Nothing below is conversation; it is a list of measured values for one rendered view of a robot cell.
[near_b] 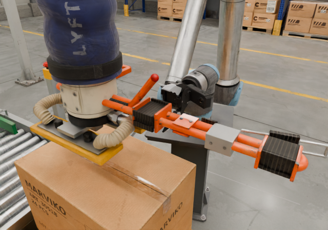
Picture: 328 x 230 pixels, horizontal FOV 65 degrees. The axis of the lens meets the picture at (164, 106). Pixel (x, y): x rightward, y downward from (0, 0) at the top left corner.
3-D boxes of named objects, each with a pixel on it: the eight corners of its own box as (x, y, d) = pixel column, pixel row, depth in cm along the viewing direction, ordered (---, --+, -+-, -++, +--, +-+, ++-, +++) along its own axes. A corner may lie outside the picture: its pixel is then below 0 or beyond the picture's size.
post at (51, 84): (67, 177, 225) (41, 68, 177) (73, 172, 230) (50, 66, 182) (72, 180, 222) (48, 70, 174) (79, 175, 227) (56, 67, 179)
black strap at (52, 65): (33, 70, 79) (30, 57, 77) (90, 52, 96) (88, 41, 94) (85, 87, 68) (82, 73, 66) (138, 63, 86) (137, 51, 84)
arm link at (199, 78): (206, 97, 95) (208, 72, 90) (200, 102, 91) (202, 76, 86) (185, 91, 99) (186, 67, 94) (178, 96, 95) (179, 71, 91)
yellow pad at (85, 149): (30, 131, 90) (26, 118, 87) (54, 118, 97) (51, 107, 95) (101, 166, 74) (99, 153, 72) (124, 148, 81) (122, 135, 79)
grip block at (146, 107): (131, 126, 75) (129, 108, 72) (150, 112, 82) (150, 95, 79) (154, 135, 71) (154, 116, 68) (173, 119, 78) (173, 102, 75)
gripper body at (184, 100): (159, 107, 86) (177, 94, 95) (181, 114, 82) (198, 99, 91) (159, 86, 83) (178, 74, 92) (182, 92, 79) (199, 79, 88)
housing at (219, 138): (203, 148, 65) (204, 134, 63) (213, 135, 70) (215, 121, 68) (230, 158, 62) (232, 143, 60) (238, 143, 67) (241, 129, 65)
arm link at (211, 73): (219, 87, 104) (222, 64, 99) (206, 99, 95) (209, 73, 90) (198, 82, 108) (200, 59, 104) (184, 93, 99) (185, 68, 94)
